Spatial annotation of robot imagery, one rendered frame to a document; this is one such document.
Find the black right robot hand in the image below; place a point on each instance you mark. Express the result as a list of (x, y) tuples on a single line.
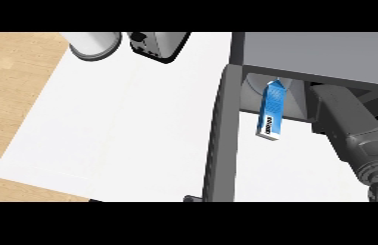
[(374, 194)]

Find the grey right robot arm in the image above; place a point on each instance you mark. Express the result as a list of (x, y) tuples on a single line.
[(345, 122)]

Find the blue milk carton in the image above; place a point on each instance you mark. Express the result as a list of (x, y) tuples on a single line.
[(272, 105)]

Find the dark grey microwave door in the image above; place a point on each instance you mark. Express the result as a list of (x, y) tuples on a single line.
[(222, 132)]

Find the grey microwave body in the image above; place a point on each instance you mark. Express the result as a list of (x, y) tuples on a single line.
[(315, 54)]

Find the white cylinder with grey base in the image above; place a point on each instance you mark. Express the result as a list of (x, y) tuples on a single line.
[(94, 42)]

